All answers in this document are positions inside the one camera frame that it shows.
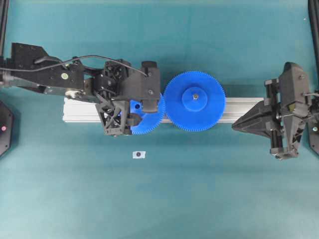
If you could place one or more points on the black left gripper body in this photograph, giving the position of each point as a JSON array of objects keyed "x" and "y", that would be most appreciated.
[{"x": 119, "y": 85}]

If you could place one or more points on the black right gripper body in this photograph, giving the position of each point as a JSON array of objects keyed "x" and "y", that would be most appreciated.
[{"x": 286, "y": 129}]

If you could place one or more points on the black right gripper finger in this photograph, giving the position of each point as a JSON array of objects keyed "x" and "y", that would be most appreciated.
[
  {"x": 259, "y": 110},
  {"x": 253, "y": 126}
]

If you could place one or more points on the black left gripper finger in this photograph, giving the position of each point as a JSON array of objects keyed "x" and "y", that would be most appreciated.
[{"x": 134, "y": 119}]

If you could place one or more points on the small blue gear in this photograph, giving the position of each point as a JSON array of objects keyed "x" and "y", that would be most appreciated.
[{"x": 149, "y": 120}]

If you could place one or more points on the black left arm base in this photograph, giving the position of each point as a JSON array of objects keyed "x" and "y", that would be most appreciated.
[{"x": 6, "y": 125}]

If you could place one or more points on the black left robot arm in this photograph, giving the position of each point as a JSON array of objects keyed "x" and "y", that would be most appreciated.
[{"x": 31, "y": 68}]

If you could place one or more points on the large blue gear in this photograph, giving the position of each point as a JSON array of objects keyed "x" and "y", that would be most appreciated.
[{"x": 187, "y": 113}]

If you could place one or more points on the white marker sticker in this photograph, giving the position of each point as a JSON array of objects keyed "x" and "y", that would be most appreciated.
[{"x": 139, "y": 155}]

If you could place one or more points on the green table mat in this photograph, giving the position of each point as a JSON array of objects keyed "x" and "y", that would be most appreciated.
[{"x": 69, "y": 181}]

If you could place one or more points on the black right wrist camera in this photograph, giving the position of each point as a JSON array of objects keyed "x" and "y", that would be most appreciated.
[{"x": 294, "y": 89}]

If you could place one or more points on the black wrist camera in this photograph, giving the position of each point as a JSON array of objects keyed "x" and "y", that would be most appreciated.
[
  {"x": 294, "y": 89},
  {"x": 151, "y": 87}
]

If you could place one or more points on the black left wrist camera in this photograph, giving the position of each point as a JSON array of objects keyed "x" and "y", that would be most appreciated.
[{"x": 151, "y": 87}]

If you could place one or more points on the silver aluminium extrusion rail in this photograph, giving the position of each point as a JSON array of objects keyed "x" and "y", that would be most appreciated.
[{"x": 77, "y": 111}]

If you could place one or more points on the black frame rail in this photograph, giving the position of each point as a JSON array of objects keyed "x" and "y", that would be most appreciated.
[{"x": 4, "y": 5}]

